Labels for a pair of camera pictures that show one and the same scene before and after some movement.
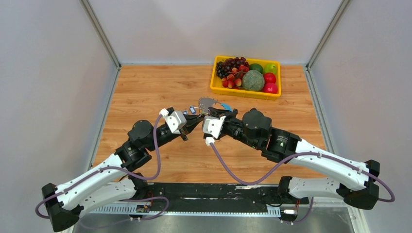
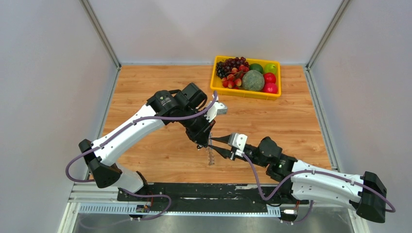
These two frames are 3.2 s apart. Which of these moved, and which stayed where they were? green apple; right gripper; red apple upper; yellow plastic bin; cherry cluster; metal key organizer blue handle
Moved: right gripper; metal key organizer blue handle
Stayed: red apple upper; yellow plastic bin; cherry cluster; green apple
